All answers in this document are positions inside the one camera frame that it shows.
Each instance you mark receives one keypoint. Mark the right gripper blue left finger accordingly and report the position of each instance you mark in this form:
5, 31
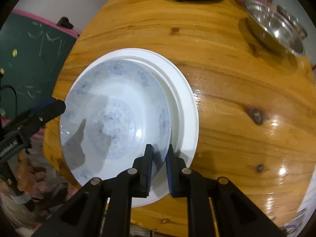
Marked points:
102, 207

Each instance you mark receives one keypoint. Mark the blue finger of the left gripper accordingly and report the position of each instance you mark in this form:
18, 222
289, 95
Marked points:
47, 105
39, 119

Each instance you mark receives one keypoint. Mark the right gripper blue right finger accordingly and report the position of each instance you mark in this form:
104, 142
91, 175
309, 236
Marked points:
215, 207

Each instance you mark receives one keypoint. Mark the blue patterned white plate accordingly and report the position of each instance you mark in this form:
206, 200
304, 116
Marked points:
112, 112

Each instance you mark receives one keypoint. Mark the large white plate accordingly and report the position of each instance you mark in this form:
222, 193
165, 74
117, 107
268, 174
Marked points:
184, 119

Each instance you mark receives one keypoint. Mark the large steel bowl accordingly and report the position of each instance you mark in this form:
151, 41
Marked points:
272, 29

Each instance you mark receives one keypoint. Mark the small steel bowl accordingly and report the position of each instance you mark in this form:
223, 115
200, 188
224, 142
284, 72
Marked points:
294, 22

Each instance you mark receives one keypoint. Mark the wooden table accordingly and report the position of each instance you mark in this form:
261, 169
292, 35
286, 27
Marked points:
256, 108

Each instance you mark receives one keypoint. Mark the green chalkboard pink frame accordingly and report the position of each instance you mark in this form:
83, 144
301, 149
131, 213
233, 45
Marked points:
33, 51

